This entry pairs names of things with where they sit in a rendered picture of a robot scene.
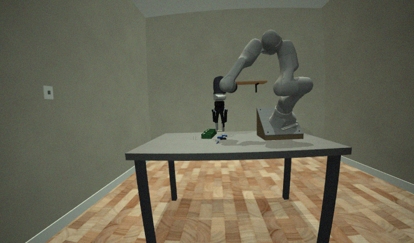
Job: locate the green rack of bins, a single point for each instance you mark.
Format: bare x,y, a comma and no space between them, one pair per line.
208,134

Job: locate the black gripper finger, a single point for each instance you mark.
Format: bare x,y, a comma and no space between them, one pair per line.
223,119
215,118

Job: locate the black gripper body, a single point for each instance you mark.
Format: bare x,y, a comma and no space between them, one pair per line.
219,105

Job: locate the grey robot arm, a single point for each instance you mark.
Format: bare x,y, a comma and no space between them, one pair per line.
286,86

